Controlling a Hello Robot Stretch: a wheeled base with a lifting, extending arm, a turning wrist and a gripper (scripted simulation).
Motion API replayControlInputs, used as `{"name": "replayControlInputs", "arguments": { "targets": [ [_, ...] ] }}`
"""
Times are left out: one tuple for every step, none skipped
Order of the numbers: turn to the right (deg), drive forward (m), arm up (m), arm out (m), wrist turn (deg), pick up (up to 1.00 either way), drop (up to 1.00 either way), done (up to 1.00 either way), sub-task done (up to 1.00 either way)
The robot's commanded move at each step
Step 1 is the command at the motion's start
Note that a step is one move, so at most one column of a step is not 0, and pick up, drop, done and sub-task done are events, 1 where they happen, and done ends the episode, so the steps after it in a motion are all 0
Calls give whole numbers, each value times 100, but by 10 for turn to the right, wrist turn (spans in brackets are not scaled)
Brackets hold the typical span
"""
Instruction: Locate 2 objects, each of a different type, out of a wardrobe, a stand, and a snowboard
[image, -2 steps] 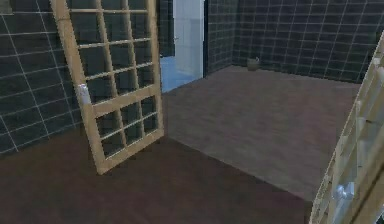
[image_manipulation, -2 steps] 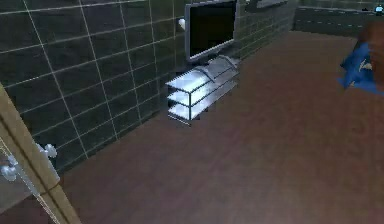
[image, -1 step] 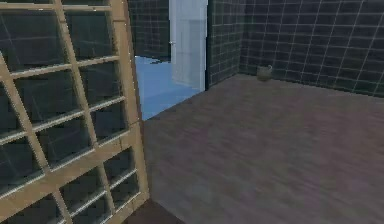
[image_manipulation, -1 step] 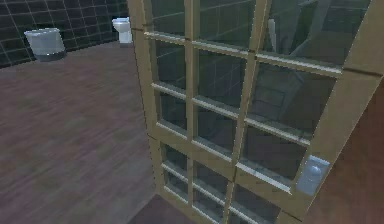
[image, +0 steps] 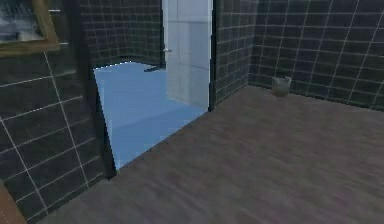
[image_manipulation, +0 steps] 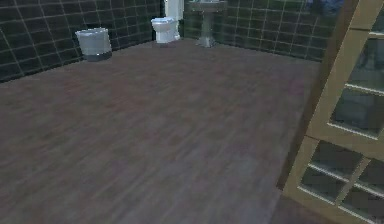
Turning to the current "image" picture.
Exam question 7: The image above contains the white room door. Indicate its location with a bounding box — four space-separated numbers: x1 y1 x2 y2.
161 0 214 110

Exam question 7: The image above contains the brown wooden furniture corner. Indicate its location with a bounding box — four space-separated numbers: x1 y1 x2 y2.
0 183 27 224

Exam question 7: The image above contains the gold framed wall picture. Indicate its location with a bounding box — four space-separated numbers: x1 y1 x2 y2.
0 0 62 58

